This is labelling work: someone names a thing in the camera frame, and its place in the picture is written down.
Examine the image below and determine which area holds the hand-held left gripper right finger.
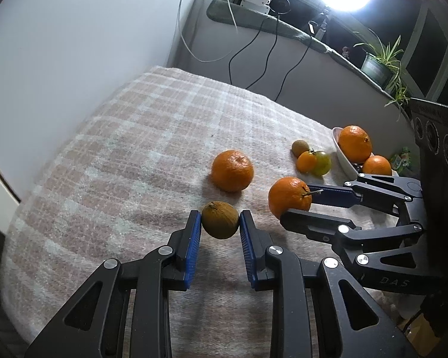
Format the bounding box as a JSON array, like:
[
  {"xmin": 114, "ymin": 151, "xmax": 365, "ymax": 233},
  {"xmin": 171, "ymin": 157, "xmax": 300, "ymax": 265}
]
[{"xmin": 239, "ymin": 211, "xmax": 415, "ymax": 358}]

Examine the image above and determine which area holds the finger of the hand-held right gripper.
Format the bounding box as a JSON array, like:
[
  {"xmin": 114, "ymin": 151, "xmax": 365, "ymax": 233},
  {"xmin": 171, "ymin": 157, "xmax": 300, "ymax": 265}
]
[
  {"xmin": 280, "ymin": 209, "xmax": 426, "ymax": 270},
  {"xmin": 308, "ymin": 173, "xmax": 422, "ymax": 215}
]

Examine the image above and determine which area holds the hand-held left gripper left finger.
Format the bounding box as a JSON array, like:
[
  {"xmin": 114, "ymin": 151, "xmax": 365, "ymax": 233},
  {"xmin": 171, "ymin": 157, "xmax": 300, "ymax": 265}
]
[{"xmin": 24, "ymin": 211, "xmax": 202, "ymax": 358}]

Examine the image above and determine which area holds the green tomato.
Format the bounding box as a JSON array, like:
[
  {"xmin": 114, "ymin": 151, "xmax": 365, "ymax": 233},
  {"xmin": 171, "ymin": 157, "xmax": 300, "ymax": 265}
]
[{"xmin": 312, "ymin": 151, "xmax": 332, "ymax": 176}]

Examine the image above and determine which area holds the small mandarin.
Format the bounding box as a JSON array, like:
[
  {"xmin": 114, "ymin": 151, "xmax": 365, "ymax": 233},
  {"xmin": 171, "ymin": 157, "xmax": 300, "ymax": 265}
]
[
  {"xmin": 211, "ymin": 150, "xmax": 254, "ymax": 193},
  {"xmin": 268, "ymin": 177, "xmax": 323, "ymax": 220}
]

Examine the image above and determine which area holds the floral white plate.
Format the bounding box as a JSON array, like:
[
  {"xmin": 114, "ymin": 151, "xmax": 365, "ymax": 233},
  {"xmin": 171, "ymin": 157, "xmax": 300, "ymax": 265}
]
[{"xmin": 332, "ymin": 127, "xmax": 400, "ymax": 181}]

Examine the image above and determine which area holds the small orange tomato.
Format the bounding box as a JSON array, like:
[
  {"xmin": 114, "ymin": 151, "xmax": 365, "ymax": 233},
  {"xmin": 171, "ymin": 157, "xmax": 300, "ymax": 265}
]
[{"xmin": 296, "ymin": 150, "xmax": 318, "ymax": 174}]

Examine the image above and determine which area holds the large smooth orange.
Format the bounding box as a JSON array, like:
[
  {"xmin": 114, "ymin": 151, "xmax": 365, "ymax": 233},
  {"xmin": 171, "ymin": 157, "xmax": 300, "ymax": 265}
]
[{"xmin": 362, "ymin": 155, "xmax": 392, "ymax": 177}]

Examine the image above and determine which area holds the large bumpy orange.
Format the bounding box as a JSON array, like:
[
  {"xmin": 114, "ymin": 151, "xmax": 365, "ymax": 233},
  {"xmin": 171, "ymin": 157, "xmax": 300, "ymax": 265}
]
[{"xmin": 338, "ymin": 125, "xmax": 372, "ymax": 163}]

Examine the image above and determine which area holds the green snack bag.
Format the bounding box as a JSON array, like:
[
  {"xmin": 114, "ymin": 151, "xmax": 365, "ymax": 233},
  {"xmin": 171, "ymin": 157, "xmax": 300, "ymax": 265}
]
[{"xmin": 390, "ymin": 147, "xmax": 415, "ymax": 174}]

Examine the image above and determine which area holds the potted spider plant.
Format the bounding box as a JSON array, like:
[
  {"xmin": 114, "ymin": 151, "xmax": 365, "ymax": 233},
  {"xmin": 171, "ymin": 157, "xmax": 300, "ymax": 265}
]
[{"xmin": 353, "ymin": 30, "xmax": 411, "ymax": 120}]

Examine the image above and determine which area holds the pink plaid blanket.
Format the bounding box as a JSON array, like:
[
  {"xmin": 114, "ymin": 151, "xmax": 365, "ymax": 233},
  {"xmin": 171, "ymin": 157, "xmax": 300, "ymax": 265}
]
[{"xmin": 0, "ymin": 65, "xmax": 426, "ymax": 358}]

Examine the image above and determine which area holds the white fuzzy clothing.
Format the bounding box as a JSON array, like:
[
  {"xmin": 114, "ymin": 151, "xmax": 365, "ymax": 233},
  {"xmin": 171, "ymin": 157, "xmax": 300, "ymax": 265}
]
[{"xmin": 373, "ymin": 287, "xmax": 424, "ymax": 319}]

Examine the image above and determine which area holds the black tripod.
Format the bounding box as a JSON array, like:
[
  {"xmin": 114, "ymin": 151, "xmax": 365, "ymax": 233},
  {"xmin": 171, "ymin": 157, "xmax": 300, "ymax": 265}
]
[{"xmin": 314, "ymin": 7, "xmax": 331, "ymax": 40}]

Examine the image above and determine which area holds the white window frame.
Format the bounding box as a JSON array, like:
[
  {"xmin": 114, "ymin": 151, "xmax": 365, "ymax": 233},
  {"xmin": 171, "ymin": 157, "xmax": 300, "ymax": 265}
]
[{"xmin": 209, "ymin": 0, "xmax": 448, "ymax": 98}]

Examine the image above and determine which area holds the black cable with controller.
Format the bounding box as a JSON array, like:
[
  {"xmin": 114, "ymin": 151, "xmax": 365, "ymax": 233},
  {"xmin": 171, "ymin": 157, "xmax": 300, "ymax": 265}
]
[{"xmin": 276, "ymin": 20, "xmax": 318, "ymax": 103}]

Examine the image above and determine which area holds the long white cable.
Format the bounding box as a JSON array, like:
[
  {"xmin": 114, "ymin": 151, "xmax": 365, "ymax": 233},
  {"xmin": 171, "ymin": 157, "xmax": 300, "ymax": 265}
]
[{"xmin": 177, "ymin": 0, "xmax": 243, "ymax": 62}]

